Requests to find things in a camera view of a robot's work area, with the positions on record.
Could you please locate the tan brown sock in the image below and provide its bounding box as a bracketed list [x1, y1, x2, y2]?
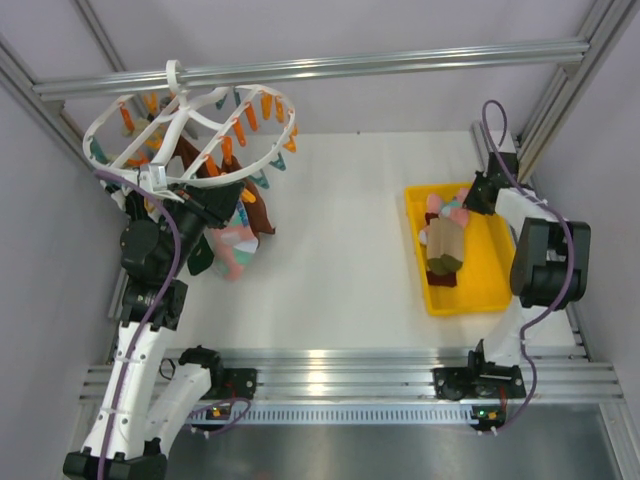
[426, 217, 465, 276]

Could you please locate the yellow plastic bin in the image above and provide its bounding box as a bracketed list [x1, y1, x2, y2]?
[404, 183, 515, 317]

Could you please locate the brown sock on hanger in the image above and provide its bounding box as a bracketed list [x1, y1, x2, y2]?
[173, 137, 276, 238]

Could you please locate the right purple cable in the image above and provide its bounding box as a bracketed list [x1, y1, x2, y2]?
[481, 99, 575, 436]

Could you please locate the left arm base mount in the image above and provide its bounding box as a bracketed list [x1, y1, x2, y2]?
[217, 368, 258, 400]

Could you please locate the aluminium top rail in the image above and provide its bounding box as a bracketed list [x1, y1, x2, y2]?
[33, 38, 590, 100]

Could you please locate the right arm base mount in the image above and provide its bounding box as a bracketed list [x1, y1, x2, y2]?
[433, 366, 526, 401]

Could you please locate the dark green sock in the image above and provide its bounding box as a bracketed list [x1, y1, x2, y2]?
[187, 235, 214, 276]

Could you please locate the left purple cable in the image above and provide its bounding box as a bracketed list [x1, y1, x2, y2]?
[92, 169, 253, 480]

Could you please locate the white round clip hanger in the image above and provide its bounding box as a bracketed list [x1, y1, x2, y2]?
[82, 84, 298, 192]

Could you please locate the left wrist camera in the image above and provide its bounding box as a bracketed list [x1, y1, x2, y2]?
[134, 163, 174, 200]

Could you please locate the purple cable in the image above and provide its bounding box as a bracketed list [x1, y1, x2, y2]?
[92, 169, 253, 480]
[481, 99, 575, 436]

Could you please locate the pink patterned sock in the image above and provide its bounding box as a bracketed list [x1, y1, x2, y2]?
[207, 202, 259, 281]

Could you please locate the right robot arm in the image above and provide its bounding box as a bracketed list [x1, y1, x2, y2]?
[464, 152, 591, 398]

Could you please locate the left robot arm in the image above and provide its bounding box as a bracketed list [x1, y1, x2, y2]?
[63, 182, 243, 479]

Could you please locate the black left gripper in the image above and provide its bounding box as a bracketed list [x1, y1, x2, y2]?
[162, 178, 244, 275]

